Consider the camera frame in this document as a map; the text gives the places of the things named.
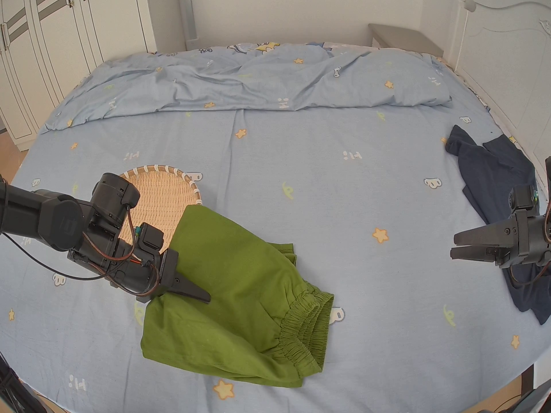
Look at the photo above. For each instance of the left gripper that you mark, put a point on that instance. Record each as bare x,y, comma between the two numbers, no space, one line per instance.
146,280

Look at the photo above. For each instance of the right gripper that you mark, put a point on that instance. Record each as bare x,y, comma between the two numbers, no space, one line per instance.
531,239

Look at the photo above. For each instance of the green shorts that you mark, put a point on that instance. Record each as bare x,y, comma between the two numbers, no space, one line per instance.
241,299

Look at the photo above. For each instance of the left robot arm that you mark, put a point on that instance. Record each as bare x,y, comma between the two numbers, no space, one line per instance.
43,217

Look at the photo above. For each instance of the dark blue garment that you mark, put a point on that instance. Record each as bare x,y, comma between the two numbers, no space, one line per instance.
490,174

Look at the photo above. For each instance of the round woven basket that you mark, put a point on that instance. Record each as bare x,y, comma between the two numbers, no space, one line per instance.
159,196

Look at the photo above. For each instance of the bed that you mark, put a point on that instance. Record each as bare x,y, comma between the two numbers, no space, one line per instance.
301,179

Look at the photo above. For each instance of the pale blue quilt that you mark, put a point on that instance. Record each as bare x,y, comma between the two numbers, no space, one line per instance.
258,84

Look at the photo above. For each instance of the grey bedside table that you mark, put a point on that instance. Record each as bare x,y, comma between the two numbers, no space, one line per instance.
404,37

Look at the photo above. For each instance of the white wardrobe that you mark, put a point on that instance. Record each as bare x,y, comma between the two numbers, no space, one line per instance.
51,50

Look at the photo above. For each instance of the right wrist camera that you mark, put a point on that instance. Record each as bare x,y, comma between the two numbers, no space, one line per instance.
522,198

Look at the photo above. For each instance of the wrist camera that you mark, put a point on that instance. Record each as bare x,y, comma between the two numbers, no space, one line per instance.
150,239
522,198

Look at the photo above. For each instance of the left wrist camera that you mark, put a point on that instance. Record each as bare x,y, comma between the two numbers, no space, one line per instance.
150,239

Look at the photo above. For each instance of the grey wall pipe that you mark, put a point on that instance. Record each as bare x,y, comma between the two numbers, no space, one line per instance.
186,7

